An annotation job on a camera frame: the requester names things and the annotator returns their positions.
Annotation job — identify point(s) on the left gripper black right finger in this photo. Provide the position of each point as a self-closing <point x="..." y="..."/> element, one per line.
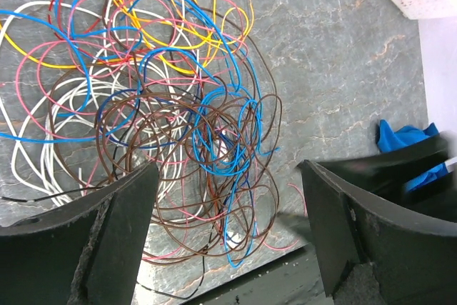
<point x="411" y="257"/>

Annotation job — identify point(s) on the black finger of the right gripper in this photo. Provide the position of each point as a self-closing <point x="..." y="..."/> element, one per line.
<point x="386" y="176"/>

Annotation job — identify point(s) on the blue fleece cloth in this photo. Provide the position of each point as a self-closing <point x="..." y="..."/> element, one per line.
<point x="390" y="140"/>

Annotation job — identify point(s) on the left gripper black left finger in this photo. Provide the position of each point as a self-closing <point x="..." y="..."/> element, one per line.
<point x="85" y="252"/>

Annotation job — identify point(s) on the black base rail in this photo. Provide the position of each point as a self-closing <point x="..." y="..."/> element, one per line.
<point x="291" y="279"/>

